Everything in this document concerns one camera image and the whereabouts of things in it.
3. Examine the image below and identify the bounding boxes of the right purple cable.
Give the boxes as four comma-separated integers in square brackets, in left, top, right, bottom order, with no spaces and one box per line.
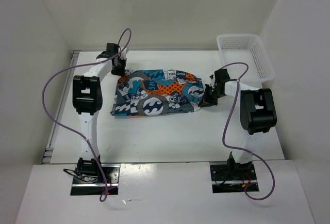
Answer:
[218,62,276,201]

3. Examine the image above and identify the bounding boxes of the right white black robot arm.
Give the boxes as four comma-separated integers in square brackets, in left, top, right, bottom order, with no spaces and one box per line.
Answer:
[199,69,277,180]

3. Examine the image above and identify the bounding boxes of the purple cable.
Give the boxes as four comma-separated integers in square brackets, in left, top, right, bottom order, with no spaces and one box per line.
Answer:
[42,28,133,203]
[218,62,276,201]

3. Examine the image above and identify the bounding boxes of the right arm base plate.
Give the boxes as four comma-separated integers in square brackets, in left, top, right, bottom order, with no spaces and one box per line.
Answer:
[210,163,259,194]

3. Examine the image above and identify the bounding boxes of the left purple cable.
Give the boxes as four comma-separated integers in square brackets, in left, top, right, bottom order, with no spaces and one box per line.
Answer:
[42,28,133,203]

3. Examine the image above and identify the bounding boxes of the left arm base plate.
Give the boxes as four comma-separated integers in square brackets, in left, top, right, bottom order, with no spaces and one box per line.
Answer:
[70,164,120,196]

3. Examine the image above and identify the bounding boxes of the colourful patterned shorts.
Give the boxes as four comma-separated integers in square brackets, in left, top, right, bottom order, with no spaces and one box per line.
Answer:
[111,69,204,117]

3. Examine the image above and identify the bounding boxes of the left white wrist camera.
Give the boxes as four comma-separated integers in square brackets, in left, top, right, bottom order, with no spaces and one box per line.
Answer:
[119,48,129,60]

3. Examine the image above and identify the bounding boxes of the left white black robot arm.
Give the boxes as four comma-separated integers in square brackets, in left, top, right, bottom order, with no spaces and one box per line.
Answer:
[72,43,128,183]

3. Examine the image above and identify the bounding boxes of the white plastic mesh basket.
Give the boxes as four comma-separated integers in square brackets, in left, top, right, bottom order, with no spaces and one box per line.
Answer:
[216,34,275,84]

